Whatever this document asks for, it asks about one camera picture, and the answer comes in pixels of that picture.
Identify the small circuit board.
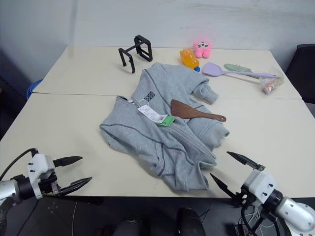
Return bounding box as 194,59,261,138
233,222,254,236

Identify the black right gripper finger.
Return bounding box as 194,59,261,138
209,173,238,201
226,151,259,171

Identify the green silicone spatula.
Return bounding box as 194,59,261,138
223,63,260,80

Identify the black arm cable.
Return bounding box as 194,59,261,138
0,148,39,181
240,203,282,236

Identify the brown wooden spatula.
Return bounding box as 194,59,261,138
171,99,227,122

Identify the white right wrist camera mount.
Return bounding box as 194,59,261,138
240,170,277,205

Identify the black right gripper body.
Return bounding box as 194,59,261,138
230,163,266,208

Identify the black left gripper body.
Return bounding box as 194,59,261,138
39,171,62,197

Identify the black frame stand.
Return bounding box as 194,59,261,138
118,34,154,75

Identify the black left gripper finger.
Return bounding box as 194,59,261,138
59,177,93,197
52,155,83,168

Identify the orange drink bottle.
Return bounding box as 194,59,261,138
179,48,201,72

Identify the white paper clothing tag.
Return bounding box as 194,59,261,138
137,105,168,123

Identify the green clothing tag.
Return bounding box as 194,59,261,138
157,115,176,128

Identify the grey zip hoodie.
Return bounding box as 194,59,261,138
99,62,231,193

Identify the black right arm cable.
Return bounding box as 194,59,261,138
240,203,282,236

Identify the blue plastic basin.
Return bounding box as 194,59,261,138
26,79,43,99

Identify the clear bag of candies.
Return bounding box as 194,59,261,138
258,74,285,95

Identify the pink plush toy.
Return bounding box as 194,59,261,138
192,40,213,59

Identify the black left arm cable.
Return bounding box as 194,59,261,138
0,148,39,181

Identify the black chair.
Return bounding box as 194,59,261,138
285,43,315,104

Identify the purple silicone spatula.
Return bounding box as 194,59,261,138
202,61,278,78

